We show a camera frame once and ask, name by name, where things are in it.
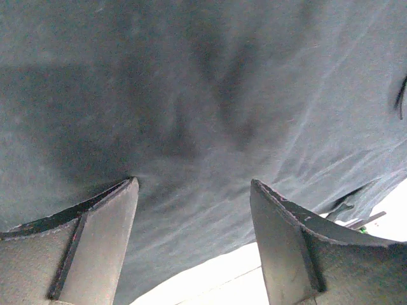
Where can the black t shirt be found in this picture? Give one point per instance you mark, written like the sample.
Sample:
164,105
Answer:
195,99

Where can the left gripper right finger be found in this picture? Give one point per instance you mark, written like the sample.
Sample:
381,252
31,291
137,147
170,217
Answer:
306,259

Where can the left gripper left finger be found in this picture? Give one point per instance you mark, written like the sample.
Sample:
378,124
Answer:
72,257

